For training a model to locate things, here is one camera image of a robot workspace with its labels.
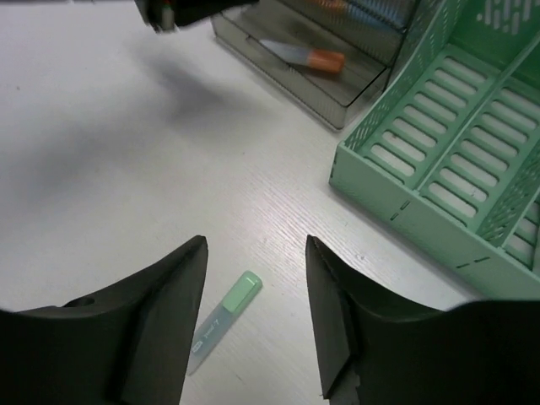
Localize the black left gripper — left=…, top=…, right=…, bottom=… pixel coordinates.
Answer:
left=135, top=0, right=257, bottom=32

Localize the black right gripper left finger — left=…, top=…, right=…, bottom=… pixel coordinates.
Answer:
left=1, top=235, right=208, bottom=404

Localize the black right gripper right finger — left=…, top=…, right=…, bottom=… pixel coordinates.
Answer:
left=305, top=236, right=539, bottom=404

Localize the green cap highlighter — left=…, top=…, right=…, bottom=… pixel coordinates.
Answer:
left=186, top=271, right=263, bottom=375

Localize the orange grey highlighter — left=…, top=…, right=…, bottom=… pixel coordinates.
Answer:
left=260, top=40, right=345, bottom=74

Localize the clear drawer storage box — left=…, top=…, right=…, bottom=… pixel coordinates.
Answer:
left=211, top=1, right=420, bottom=130

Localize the orange translucent highlighter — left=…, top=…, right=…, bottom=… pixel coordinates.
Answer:
left=314, top=0, right=348, bottom=13

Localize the blue highlighter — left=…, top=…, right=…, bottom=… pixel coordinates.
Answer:
left=347, top=1, right=408, bottom=29

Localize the green file organizer rack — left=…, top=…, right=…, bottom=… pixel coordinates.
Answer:
left=329, top=1, right=539, bottom=300

